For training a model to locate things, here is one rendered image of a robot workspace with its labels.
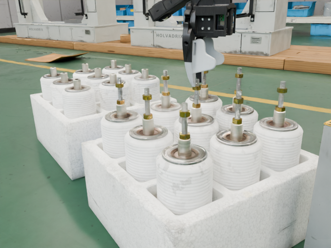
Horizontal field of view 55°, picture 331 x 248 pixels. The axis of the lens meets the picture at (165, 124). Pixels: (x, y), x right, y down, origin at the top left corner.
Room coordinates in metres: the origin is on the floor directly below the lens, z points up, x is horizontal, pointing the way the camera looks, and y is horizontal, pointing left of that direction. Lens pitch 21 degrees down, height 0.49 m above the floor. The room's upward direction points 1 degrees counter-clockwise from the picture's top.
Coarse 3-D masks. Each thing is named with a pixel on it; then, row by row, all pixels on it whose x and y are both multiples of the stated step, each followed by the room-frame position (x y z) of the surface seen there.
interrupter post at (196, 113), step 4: (192, 108) 0.64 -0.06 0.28; (196, 108) 0.63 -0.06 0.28; (200, 108) 0.64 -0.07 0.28; (192, 112) 0.64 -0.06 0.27; (196, 112) 0.63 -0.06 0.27; (200, 112) 0.64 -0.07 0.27; (192, 116) 0.64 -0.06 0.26; (196, 116) 0.63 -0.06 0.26; (200, 116) 0.64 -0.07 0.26; (192, 120) 0.64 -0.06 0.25; (196, 120) 0.63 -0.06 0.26; (200, 120) 0.64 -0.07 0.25
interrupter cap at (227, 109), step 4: (228, 104) 0.74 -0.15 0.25; (224, 108) 0.71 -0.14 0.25; (228, 108) 0.71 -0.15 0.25; (244, 108) 0.71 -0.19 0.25; (248, 108) 0.71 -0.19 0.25; (252, 108) 0.70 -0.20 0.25; (224, 112) 0.69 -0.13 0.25; (228, 112) 0.68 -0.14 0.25; (232, 112) 0.68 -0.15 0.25; (240, 112) 0.68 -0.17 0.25; (244, 112) 0.68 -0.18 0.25; (248, 112) 0.68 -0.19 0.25; (252, 112) 0.68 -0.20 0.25
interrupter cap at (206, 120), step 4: (204, 116) 0.66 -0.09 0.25; (208, 116) 0.66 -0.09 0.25; (180, 120) 0.64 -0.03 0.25; (188, 120) 0.65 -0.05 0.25; (204, 120) 0.64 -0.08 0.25; (208, 120) 0.63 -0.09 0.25; (212, 120) 0.63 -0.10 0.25; (188, 124) 0.61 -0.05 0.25; (192, 124) 0.61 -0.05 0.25; (196, 124) 0.61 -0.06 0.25; (200, 124) 0.61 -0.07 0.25; (204, 124) 0.61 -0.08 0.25; (208, 124) 0.61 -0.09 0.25
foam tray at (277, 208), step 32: (96, 160) 0.62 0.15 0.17; (96, 192) 0.64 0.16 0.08; (128, 192) 0.49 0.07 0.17; (224, 192) 0.47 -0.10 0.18; (256, 192) 0.47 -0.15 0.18; (288, 192) 0.52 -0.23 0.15; (128, 224) 0.50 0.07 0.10; (160, 224) 0.40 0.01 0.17; (192, 224) 0.39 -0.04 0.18; (224, 224) 0.43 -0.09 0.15; (256, 224) 0.47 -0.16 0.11; (288, 224) 0.52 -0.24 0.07
